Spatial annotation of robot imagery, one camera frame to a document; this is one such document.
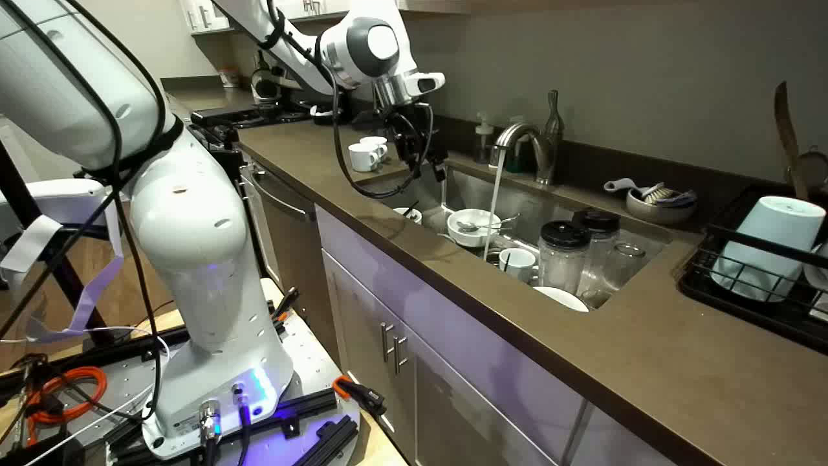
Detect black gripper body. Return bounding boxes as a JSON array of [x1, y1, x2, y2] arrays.
[[378, 96, 437, 147]]

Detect large white mug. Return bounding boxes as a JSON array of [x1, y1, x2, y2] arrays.
[[346, 141, 382, 174]]

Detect small white mug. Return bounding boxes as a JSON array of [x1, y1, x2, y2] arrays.
[[359, 136, 394, 164]]

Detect stainless steel sink basin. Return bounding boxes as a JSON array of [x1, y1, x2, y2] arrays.
[[350, 159, 672, 317]]

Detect clear soap dispenser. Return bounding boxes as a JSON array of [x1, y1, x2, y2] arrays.
[[473, 112, 499, 165]]

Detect white bowl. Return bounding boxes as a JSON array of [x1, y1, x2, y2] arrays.
[[442, 204, 504, 252]]

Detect brushed steel faucet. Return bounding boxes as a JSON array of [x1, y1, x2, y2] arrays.
[[490, 119, 551, 190]]

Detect dark glass bottle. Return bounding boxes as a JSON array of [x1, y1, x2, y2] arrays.
[[536, 88, 569, 190]]

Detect small white cup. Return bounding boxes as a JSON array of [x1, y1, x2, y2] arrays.
[[496, 246, 541, 286]]

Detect silver black kitchen appliance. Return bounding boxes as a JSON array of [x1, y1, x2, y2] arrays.
[[249, 64, 333, 125]]

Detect stainless dishwasher front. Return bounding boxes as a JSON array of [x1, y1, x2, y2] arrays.
[[239, 159, 333, 358]]

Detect clear jar black lid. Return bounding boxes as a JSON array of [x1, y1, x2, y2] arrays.
[[571, 204, 627, 286], [536, 217, 596, 295]]

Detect small black orange tool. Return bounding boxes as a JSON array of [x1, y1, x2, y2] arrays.
[[271, 286, 303, 330]]

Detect white dish brush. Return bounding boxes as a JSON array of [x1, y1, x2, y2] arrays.
[[601, 177, 645, 198]]

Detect white plate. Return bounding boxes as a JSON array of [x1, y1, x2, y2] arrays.
[[530, 286, 592, 317]]

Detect kitchen base cabinet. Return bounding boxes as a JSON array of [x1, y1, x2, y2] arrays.
[[314, 204, 683, 466]]

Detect clear drinking glass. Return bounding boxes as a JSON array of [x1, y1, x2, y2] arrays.
[[602, 239, 651, 292]]

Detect grey robot mounting table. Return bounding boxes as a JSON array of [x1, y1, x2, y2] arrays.
[[0, 275, 410, 466]]

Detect grey utensil bowl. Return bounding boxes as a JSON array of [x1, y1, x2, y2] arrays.
[[624, 182, 702, 228]]

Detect white plastic housing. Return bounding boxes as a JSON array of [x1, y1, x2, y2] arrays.
[[0, 177, 113, 231]]

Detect black dish drying rack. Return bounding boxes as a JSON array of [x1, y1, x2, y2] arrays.
[[708, 195, 828, 306]]

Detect wooden spatula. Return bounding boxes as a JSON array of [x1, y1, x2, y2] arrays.
[[770, 80, 808, 203]]

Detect black tripod stand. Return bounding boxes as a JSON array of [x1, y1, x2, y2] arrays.
[[0, 141, 116, 351]]

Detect silver cabinet handle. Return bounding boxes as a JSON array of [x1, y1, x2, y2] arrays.
[[378, 319, 399, 366], [394, 331, 415, 376]]

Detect orange handled tool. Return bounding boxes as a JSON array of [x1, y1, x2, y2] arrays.
[[332, 374, 390, 422]]

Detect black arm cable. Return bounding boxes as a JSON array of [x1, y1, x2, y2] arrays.
[[0, 0, 452, 417]]

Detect black aluminium rail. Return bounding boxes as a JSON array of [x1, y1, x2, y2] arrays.
[[287, 414, 363, 466], [218, 385, 341, 435]]

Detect white flat strap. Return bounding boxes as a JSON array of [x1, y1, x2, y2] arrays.
[[0, 212, 126, 341]]

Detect orange cable loop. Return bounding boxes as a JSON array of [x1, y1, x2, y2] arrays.
[[24, 366, 111, 448]]

